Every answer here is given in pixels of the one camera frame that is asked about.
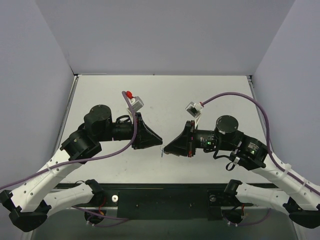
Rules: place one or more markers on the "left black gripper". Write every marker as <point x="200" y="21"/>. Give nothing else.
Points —
<point x="137" y="131"/>

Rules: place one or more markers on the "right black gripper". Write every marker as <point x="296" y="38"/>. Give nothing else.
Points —
<point x="189" y="139"/>

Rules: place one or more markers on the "blue key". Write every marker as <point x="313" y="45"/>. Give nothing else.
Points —
<point x="162" y="150"/>

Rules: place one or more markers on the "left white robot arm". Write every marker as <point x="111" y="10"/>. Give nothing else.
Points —
<point x="32" y="203"/>

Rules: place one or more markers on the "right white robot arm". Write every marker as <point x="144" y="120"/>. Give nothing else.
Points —
<point x="296" y="198"/>

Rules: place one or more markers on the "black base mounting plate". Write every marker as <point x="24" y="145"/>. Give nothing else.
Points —
<point x="168" y="201"/>

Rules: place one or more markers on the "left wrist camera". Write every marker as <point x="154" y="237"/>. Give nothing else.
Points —
<point x="136" y="103"/>

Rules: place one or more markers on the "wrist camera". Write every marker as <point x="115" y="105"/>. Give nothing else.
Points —
<point x="136" y="103"/>
<point x="195" y="109"/>

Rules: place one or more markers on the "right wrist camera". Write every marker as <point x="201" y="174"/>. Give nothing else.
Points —
<point x="195" y="109"/>

